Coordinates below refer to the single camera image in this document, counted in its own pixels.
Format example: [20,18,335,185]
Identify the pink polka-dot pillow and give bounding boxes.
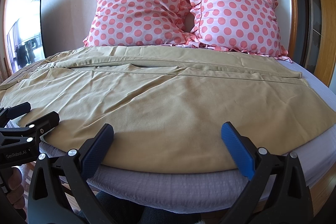
[83,0,191,47]
[181,0,291,62]

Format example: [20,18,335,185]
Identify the person's left hand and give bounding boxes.
[7,167,25,209]

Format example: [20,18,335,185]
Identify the glass balcony window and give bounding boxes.
[6,0,45,73]

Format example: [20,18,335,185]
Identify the left pink polka-dot pillow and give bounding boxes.
[83,0,191,47]

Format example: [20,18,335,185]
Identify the wooden door frame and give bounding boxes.
[277,0,335,88]

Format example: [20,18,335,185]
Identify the right pink polka-dot pillow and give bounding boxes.
[181,0,291,62]

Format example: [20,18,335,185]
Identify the khaki tan pants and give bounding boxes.
[1,46,335,173]

